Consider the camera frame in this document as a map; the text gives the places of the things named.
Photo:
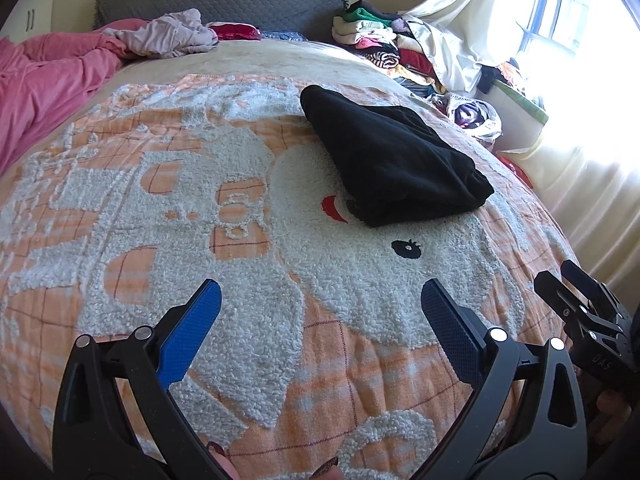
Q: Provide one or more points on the person's left hand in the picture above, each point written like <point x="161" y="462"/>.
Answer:
<point x="227" y="467"/>

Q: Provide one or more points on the beige bed sheet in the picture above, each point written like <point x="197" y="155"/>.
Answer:
<point x="275" y="57"/>

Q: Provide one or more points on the white bag of clothes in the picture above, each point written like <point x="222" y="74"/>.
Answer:
<point x="487" y="127"/>

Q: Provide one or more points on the green windowsill mat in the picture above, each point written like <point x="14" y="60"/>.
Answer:
<point x="525" y="105"/>

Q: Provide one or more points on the person's right hand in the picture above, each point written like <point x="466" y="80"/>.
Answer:
<point x="615" y="412"/>

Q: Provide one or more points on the red plastic bag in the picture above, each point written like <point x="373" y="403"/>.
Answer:
<point x="520" y="172"/>

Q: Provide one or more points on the black sweater with orange cuffs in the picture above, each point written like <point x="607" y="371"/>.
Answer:
<point x="400" y="170"/>

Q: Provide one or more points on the pile of folded clothes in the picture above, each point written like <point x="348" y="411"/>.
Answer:
<point x="375" y="40"/>

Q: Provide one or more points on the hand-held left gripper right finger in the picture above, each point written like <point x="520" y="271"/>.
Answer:
<point x="452" y="325"/>

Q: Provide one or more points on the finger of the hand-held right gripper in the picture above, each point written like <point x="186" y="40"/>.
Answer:
<point x="587" y="277"/>
<point x="557" y="292"/>

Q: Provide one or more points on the blue patterned pillow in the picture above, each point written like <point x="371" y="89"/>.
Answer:
<point x="282" y="35"/>

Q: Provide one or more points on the orange and white fluffy blanket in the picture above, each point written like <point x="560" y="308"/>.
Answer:
<point x="200" y="210"/>

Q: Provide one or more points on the red cloth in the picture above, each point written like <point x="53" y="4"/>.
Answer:
<point x="237" y="31"/>

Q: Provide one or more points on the white wardrobe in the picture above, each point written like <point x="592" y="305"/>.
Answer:
<point x="30" y="25"/>

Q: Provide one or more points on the lilac crumpled garment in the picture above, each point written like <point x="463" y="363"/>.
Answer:
<point x="165" y="35"/>

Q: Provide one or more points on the blue framed window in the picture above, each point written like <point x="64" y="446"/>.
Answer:
<point x="545" y="5"/>

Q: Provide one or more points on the dark hanging garment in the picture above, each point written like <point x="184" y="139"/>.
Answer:
<point x="489" y="80"/>

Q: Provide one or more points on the pink duvet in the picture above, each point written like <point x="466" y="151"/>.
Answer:
<point x="45" y="85"/>

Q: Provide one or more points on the grey quilted headboard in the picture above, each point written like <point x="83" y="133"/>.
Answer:
<point x="250" y="2"/>

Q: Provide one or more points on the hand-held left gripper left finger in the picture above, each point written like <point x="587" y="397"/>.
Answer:
<point x="192" y="330"/>

